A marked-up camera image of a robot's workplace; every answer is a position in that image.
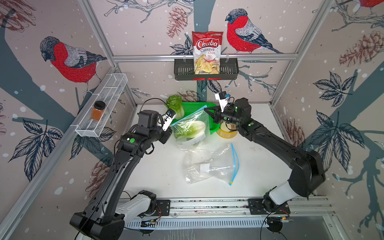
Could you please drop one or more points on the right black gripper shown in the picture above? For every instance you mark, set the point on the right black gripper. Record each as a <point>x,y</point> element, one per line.
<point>217,113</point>

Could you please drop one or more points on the black wall basket shelf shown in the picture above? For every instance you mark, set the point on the black wall basket shelf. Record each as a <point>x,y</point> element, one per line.
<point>184,71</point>

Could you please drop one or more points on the red cassava chips bag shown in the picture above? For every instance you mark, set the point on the red cassava chips bag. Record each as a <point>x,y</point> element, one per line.
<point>207,52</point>

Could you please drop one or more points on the clear acrylic wall shelf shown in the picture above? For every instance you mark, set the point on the clear acrylic wall shelf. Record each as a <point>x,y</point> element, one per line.
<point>109,94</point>

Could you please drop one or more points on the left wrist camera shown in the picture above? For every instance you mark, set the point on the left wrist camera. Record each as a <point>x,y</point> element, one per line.
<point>168,117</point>

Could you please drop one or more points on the clear zipper bag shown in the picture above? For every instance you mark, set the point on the clear zipper bag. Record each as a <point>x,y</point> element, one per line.
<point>186,144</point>
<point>202,164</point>

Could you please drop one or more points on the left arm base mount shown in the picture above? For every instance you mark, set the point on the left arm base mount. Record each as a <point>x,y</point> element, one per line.
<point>162,208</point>

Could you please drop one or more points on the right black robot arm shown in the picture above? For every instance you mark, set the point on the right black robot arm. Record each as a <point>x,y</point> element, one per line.
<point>307,168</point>

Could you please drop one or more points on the orange spice jar black lid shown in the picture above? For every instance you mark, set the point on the orange spice jar black lid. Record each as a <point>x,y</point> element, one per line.
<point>98,110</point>

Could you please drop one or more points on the chinese cabbage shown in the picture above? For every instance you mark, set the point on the chinese cabbage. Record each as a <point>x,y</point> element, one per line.
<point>189,129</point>
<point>175,103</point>

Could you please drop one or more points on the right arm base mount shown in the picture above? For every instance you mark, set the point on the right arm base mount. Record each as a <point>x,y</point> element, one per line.
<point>260,206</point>

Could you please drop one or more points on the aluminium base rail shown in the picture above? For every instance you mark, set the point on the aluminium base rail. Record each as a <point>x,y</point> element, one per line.
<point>237,207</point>

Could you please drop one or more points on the yellow bamboo steamer bowl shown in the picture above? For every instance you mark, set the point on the yellow bamboo steamer bowl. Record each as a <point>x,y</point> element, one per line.
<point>227,130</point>

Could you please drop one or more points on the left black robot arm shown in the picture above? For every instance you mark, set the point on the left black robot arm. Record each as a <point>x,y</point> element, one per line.
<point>100,220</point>

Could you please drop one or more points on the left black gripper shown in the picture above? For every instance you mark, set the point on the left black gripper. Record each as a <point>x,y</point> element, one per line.
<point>165,137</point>

